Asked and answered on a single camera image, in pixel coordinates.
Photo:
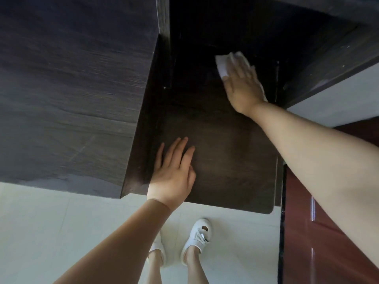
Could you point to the person's right hand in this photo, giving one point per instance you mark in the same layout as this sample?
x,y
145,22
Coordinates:
x,y
243,85

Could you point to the person's left hand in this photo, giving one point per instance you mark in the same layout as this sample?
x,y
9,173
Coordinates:
x,y
171,181

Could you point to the person's left thumb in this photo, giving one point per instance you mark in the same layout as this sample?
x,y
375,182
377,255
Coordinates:
x,y
192,175

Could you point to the person's left little finger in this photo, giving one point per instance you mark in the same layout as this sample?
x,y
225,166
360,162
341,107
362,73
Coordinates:
x,y
159,156

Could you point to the person's left middle finger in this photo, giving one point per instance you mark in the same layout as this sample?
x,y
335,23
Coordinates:
x,y
179,152

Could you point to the person's right thumb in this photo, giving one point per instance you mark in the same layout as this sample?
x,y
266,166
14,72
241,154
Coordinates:
x,y
226,83

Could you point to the white cleaning cloth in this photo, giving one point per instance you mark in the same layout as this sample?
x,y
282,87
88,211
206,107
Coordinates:
x,y
221,65

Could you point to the person's right forearm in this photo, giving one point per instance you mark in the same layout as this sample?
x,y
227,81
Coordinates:
x,y
319,165

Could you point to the person's left forearm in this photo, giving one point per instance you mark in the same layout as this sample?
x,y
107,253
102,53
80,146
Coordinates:
x,y
124,248

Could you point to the dark wooden shelf board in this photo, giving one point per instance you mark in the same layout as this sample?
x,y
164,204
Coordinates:
x,y
225,162

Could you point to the person's white right shoe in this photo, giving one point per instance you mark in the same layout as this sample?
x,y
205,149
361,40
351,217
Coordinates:
x,y
197,236

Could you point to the person's white shoe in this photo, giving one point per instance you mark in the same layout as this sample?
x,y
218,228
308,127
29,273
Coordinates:
x,y
158,248
197,236

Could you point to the person's white left shoe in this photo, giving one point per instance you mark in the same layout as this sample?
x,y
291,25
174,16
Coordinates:
x,y
158,248

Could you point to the person's right leg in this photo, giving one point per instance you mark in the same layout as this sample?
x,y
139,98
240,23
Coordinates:
x,y
197,269

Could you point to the person's leg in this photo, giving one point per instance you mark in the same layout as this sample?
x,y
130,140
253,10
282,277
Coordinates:
x,y
197,269
154,270

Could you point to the person's left leg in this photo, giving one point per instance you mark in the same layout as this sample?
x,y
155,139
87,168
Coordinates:
x,y
154,270

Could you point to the dark wooden cabinet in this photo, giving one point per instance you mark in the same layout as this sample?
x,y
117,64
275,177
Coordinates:
x,y
74,85

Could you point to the red-brown glossy door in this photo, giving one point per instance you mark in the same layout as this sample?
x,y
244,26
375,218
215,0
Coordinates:
x,y
313,242

